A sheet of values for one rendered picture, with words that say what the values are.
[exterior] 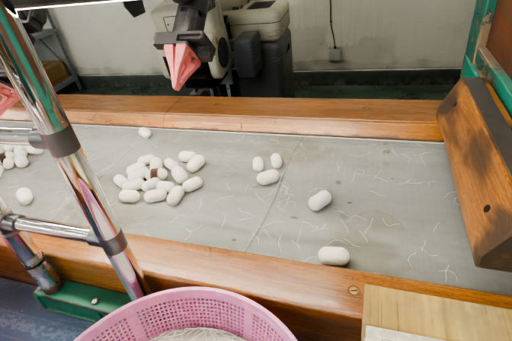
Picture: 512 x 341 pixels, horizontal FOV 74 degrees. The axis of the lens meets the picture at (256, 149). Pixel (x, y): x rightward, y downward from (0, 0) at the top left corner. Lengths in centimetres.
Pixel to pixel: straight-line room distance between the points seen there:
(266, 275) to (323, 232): 11
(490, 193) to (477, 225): 3
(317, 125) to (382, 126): 12
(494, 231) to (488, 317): 7
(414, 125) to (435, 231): 23
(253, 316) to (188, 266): 10
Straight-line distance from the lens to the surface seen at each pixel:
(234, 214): 50
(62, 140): 31
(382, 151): 62
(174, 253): 44
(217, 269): 41
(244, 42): 127
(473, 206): 42
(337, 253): 42
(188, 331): 43
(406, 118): 67
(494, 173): 42
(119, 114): 85
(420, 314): 37
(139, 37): 309
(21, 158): 81
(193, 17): 69
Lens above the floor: 109
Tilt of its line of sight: 33 degrees down
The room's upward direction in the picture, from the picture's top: 8 degrees counter-clockwise
